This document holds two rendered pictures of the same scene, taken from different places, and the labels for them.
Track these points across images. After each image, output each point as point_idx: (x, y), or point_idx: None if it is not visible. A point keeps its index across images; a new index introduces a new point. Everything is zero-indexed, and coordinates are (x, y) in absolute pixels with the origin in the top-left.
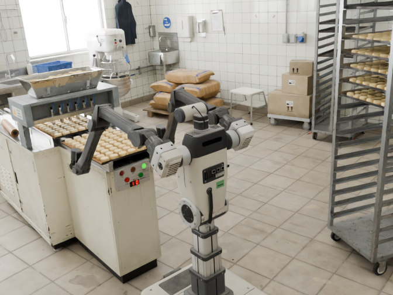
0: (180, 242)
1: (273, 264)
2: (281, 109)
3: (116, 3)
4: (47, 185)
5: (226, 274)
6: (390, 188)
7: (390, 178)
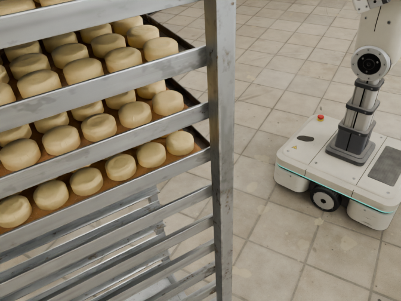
0: None
1: (312, 297)
2: None
3: None
4: None
5: (348, 175)
6: (129, 213)
7: (127, 199)
